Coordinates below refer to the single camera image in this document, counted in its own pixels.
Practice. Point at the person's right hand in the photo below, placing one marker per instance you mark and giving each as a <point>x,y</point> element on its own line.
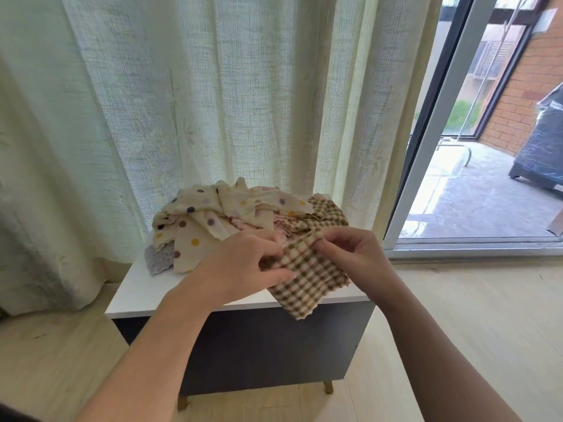
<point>361,259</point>

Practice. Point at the person's left hand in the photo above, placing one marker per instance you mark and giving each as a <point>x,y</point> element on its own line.
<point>229,272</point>

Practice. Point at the brown checked cloth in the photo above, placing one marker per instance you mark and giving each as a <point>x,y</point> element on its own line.
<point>308,281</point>
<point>324,211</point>

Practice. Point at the pink floral cloths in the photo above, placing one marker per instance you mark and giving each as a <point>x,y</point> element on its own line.
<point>264,222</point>

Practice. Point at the cream polka dot cloths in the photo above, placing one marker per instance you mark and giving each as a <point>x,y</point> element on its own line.
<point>193,215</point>

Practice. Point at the pile of grey cloths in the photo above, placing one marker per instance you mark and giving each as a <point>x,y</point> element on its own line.
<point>159,259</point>

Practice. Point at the person's left forearm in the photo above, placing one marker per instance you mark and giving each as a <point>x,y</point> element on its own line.
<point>149,364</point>

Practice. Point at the person's right forearm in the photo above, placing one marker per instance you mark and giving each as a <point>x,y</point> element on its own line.
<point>440,356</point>

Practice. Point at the white table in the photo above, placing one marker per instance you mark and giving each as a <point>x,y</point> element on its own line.
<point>255,347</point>

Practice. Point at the white linen curtain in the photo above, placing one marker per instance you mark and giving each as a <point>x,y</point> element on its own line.
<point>176,92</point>

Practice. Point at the brown wooden board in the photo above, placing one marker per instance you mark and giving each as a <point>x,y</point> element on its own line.
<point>557,223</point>

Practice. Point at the dark blue tarpaulin cover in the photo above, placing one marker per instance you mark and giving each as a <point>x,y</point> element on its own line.
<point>544,145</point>

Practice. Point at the black floor mat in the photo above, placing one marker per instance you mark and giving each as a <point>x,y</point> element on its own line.
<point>13,415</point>

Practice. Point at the white sliding door frame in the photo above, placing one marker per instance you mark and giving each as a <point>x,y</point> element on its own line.
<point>435,110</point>

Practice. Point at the dark balcony window frame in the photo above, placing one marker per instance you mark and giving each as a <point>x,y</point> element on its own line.
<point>506,74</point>

